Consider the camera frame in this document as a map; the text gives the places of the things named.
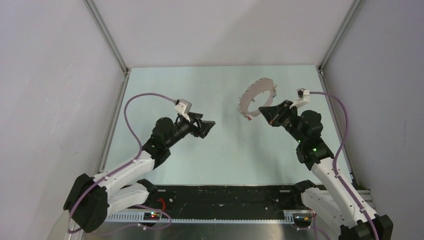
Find grey slotted cable duct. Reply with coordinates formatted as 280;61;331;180
105;211;294;224

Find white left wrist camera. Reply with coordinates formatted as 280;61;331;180
174;98;192;122

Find right aluminium frame post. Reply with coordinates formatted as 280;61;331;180
317;0;365;77

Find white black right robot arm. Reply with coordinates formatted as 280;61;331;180
258;100;394;240

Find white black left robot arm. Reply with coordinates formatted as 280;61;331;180
63;112;216;234

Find left aluminium frame post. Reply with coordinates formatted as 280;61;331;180
83;0;129;76

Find aluminium frame post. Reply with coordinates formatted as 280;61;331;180
83;0;129;76
317;0;365;77

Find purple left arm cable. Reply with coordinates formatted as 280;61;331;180
67;93;178;235

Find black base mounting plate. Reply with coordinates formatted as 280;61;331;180
144;185;309;220

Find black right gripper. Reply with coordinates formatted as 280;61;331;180
258;100;306;144

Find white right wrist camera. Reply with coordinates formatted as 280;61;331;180
289;88;310;109

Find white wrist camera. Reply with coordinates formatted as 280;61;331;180
174;98;192;122
289;88;310;109

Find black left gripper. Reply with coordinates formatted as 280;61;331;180
165;112;215;149

